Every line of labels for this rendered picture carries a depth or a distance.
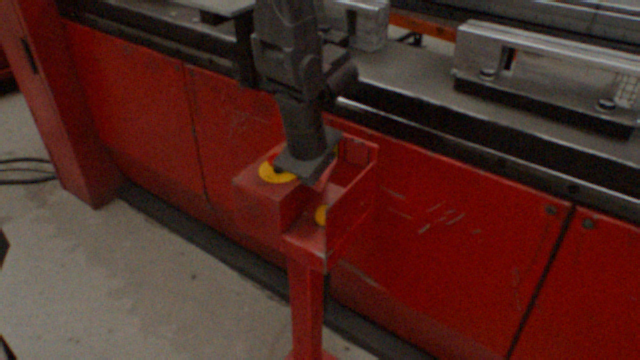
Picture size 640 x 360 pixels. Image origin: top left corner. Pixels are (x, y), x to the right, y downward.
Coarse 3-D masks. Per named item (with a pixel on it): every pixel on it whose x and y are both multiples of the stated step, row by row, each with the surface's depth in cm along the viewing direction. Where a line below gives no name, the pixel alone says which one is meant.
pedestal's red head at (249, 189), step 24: (240, 192) 84; (264, 192) 81; (288, 192) 81; (312, 192) 88; (336, 192) 87; (360, 192) 82; (240, 216) 88; (264, 216) 83; (288, 216) 84; (312, 216) 87; (336, 216) 77; (360, 216) 87; (264, 240) 87; (288, 240) 83; (312, 240) 83; (336, 240) 81; (312, 264) 83
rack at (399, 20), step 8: (392, 16) 278; (400, 16) 275; (408, 16) 282; (392, 24) 280; (400, 24) 277; (408, 24) 273; (416, 24) 270; (424, 24) 266; (432, 24) 264; (416, 32) 272; (424, 32) 268; (432, 32) 265; (440, 32) 262; (448, 32) 259; (456, 32) 255; (400, 40) 310; (416, 40) 331; (448, 40) 261
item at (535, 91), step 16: (464, 80) 88; (480, 80) 86; (496, 80) 86; (512, 80) 86; (480, 96) 87; (496, 96) 86; (512, 96) 84; (528, 96) 82; (544, 96) 82; (560, 96) 82; (576, 96) 82; (544, 112) 82; (560, 112) 80; (576, 112) 79; (592, 112) 77; (624, 112) 77; (592, 128) 78; (608, 128) 77; (624, 128) 75
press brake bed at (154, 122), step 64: (128, 64) 142; (192, 64) 124; (128, 128) 163; (192, 128) 139; (256, 128) 121; (384, 128) 96; (128, 192) 197; (192, 192) 159; (384, 192) 105; (448, 192) 95; (512, 192) 86; (576, 192) 79; (256, 256) 168; (384, 256) 116; (448, 256) 103; (512, 256) 93; (576, 256) 85; (384, 320) 136; (448, 320) 114; (512, 320) 101; (576, 320) 92
